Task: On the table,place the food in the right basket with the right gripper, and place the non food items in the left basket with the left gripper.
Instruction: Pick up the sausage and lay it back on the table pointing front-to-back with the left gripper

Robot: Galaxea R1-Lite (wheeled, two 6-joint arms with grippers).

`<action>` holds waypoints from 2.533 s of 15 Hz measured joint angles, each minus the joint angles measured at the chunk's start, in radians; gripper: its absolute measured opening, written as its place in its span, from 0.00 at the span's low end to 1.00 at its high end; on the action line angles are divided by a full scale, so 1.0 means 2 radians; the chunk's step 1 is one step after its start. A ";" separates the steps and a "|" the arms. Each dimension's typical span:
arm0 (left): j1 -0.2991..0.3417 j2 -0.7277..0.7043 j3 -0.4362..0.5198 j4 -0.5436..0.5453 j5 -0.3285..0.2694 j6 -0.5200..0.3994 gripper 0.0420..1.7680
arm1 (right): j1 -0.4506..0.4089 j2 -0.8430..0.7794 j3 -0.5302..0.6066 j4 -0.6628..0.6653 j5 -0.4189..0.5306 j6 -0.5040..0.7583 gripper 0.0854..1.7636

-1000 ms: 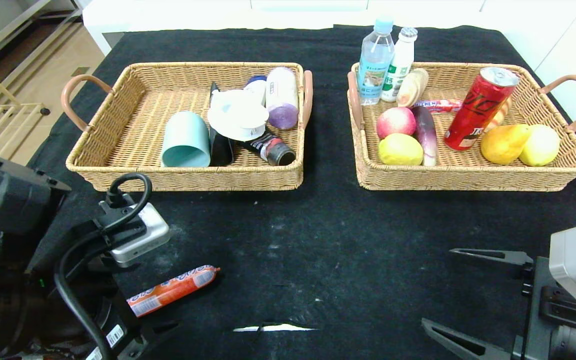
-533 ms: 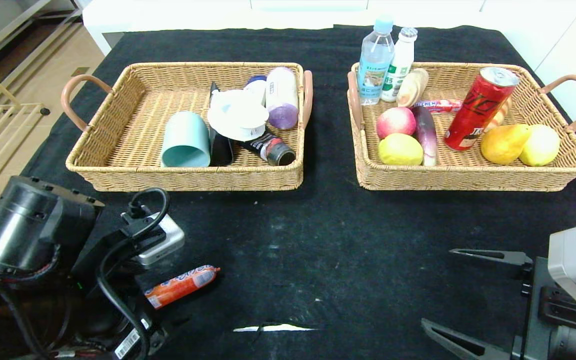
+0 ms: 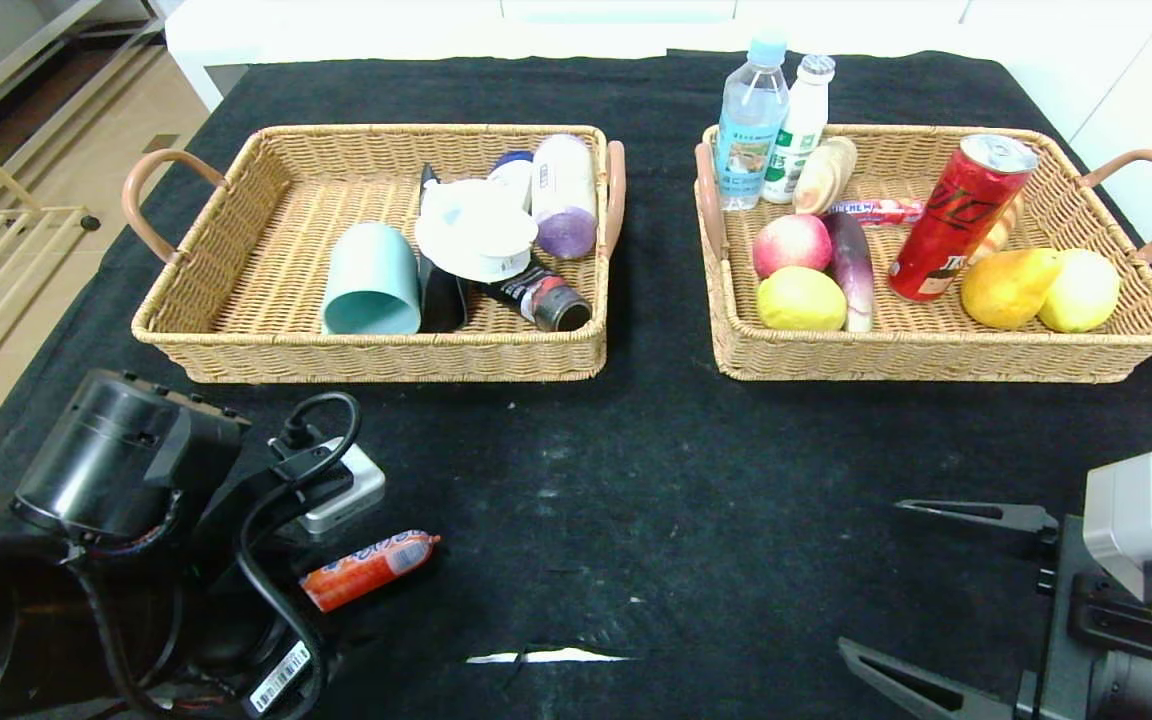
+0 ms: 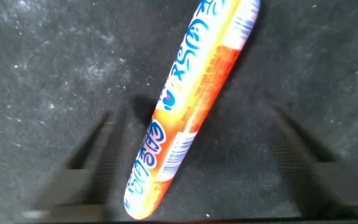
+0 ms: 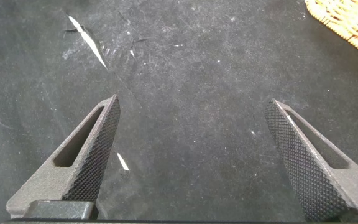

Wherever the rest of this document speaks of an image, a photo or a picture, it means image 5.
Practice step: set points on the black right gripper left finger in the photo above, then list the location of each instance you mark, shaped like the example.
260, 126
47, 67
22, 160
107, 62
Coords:
82, 165

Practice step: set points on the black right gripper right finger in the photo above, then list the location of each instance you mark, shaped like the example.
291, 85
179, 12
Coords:
309, 168

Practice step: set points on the wicker basket holding food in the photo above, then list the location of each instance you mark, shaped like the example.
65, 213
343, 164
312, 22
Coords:
350, 18

